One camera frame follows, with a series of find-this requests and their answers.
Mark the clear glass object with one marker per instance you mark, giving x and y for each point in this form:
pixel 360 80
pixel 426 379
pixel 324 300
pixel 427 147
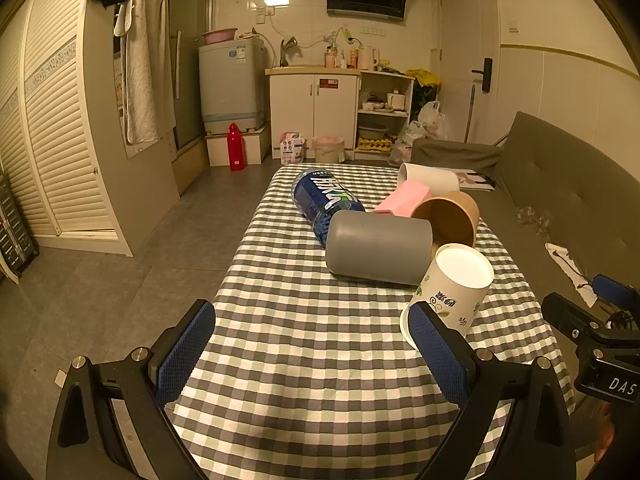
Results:
pixel 534 220

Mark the white plastic bag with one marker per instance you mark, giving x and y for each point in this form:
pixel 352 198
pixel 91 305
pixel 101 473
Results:
pixel 430 120

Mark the yellow plastic bag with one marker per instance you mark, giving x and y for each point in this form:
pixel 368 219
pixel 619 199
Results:
pixel 424 77

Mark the metal faucet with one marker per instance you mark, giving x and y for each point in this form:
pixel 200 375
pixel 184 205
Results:
pixel 286 50

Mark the white door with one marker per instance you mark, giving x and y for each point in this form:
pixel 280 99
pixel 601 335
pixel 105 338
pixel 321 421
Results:
pixel 465 35

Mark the pink basin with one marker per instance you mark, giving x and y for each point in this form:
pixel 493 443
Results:
pixel 220 36

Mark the grey sofa cushion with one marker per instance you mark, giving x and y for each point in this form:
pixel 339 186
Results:
pixel 455 155

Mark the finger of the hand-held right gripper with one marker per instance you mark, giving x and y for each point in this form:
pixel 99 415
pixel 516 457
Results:
pixel 570 317
pixel 617 290

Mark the broom stick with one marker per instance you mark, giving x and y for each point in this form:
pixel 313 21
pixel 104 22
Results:
pixel 470 115

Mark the white cloth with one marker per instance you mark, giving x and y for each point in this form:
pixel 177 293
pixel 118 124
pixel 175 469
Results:
pixel 567 265

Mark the white sink cabinet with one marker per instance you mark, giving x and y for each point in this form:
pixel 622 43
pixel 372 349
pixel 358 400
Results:
pixel 310 110

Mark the white floral paper cup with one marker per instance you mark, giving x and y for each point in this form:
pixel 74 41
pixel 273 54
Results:
pixel 460 270

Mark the white hanging towel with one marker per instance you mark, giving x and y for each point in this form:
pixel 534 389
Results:
pixel 147 60

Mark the white louvered wardrobe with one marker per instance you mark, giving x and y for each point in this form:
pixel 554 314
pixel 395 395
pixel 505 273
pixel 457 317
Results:
pixel 55 135

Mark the pale kettle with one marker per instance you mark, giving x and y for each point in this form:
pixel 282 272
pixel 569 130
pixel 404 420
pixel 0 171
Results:
pixel 367 57

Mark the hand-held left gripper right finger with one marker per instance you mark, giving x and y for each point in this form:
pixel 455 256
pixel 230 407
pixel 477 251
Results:
pixel 440 355

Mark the person's right hand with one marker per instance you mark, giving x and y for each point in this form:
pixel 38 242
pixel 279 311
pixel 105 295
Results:
pixel 604 437

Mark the grey checked tablecloth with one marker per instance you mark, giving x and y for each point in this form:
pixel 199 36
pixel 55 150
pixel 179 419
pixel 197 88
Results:
pixel 310 340

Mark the blue label water bottle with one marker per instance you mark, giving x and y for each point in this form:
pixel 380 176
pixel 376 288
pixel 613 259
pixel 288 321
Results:
pixel 320 195

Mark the brown paper cup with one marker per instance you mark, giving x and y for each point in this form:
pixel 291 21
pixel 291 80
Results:
pixel 445 220

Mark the grey sofa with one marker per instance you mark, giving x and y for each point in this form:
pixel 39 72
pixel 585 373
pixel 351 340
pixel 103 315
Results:
pixel 575 185

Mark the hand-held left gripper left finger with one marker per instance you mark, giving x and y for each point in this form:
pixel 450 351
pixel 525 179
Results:
pixel 185 355

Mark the open kitchen shelf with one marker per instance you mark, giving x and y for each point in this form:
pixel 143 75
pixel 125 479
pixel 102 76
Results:
pixel 382 115

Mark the red bottle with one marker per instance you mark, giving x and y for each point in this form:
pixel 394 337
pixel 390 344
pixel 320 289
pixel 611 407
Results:
pixel 236 147

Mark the plain white cup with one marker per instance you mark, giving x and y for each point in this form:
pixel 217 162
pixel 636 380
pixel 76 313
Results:
pixel 430 178

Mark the yellow egg carton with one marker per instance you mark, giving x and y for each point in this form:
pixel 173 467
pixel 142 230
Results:
pixel 375 145

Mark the trash bin with pink liner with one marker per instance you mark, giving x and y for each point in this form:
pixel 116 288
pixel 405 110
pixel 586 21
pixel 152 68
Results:
pixel 328 149

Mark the washing machine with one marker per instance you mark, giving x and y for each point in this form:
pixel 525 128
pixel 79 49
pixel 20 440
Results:
pixel 230 85

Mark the white platform box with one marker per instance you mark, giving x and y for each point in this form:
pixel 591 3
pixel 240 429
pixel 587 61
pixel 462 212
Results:
pixel 252 147

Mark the pink box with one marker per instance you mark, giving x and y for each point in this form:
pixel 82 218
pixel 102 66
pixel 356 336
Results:
pixel 405 196

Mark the magazine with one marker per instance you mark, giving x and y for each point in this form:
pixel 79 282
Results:
pixel 475 180

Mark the grey plastic cup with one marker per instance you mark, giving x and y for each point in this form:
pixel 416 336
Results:
pixel 375 247

